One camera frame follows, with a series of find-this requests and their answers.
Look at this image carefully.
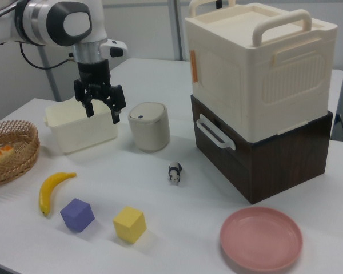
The dark wood drawer cabinet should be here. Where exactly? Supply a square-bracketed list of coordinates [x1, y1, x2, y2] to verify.
[190, 94, 334, 205]

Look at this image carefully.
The black wall cable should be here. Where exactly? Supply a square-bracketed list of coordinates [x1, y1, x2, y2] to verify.
[335, 112, 343, 142]

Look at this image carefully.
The yellow toy banana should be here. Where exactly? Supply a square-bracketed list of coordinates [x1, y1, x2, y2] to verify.
[39, 171, 77, 219]

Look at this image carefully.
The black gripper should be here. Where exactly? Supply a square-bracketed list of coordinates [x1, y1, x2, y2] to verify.
[73, 59, 127, 124]

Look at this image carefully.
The translucent white plastic bin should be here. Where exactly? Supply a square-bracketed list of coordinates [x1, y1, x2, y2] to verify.
[43, 98, 119, 156]

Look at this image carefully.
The cream plastic storage box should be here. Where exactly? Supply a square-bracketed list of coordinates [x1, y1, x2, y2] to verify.
[184, 0, 339, 142]

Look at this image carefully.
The small cream trash can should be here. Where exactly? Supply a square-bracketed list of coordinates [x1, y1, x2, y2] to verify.
[127, 102, 171, 152]

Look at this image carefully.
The purple cube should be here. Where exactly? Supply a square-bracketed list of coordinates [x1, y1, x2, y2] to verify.
[59, 198, 96, 233]

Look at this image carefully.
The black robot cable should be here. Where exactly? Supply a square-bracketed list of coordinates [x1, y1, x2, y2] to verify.
[19, 42, 77, 70]

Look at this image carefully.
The dark wood drawer with white handle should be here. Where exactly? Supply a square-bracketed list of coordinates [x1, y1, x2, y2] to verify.
[193, 102, 251, 198]

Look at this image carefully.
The woven wicker basket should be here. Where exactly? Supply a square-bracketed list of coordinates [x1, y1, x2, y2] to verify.
[0, 119, 41, 187]

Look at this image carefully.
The small panda figurine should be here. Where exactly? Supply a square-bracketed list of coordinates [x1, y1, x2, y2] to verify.
[167, 161, 184, 185]

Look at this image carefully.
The yellow cube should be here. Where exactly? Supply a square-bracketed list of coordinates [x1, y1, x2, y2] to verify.
[113, 205, 147, 244]

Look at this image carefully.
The orange tape strip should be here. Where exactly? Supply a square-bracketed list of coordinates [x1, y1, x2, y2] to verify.
[190, 50, 200, 83]

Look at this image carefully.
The pink plastic plate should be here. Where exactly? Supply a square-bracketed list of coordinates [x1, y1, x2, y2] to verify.
[220, 207, 304, 272]

